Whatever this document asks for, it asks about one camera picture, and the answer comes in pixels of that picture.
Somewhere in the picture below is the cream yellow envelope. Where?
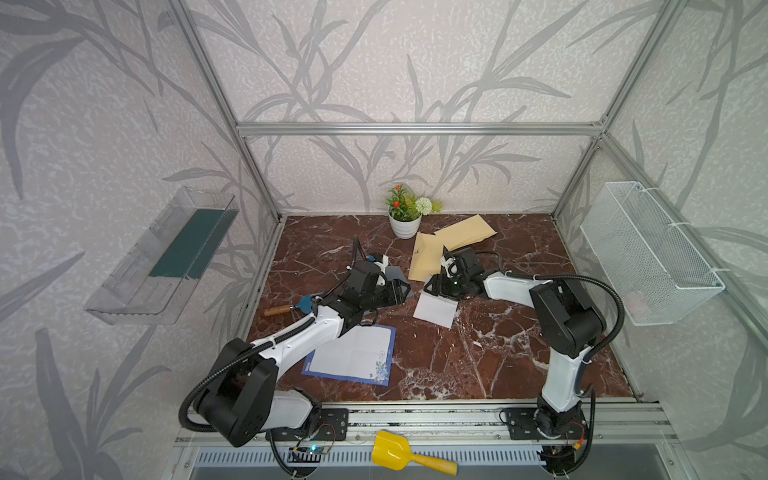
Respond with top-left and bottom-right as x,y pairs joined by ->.
408,232 -> 444,283
435,215 -> 496,251

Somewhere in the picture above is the red bordered pink letter paper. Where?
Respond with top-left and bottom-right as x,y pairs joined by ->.
413,292 -> 458,329

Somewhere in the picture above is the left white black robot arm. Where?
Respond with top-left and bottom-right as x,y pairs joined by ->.
178,259 -> 411,447

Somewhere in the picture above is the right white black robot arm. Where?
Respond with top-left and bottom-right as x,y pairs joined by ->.
425,247 -> 626,425

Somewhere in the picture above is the grey-blue paper envelope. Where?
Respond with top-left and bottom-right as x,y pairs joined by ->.
385,265 -> 410,289

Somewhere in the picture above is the blue floral letter paper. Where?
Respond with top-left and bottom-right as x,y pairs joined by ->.
302,325 -> 396,386

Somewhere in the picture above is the white ribbed flower pot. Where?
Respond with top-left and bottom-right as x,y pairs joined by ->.
388,215 -> 422,240

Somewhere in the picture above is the artificial flower plant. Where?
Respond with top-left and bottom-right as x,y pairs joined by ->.
386,185 -> 443,222

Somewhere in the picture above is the yellow plastic scoop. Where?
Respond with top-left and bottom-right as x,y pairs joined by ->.
372,430 -> 458,476

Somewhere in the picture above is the green circuit board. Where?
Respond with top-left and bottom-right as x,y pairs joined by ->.
290,444 -> 333,463

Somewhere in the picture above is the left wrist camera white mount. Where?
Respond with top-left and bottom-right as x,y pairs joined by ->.
367,253 -> 389,271

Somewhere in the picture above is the teal handled tool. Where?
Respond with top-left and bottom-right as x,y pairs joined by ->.
264,294 -> 318,317

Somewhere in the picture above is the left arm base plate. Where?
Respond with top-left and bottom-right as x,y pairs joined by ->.
272,407 -> 350,441

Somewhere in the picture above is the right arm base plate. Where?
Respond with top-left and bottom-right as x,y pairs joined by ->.
500,407 -> 589,442

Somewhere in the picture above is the white wire mesh basket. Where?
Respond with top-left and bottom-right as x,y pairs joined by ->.
581,181 -> 725,326

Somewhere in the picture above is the clear acrylic wall shelf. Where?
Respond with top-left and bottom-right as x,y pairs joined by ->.
84,187 -> 239,326

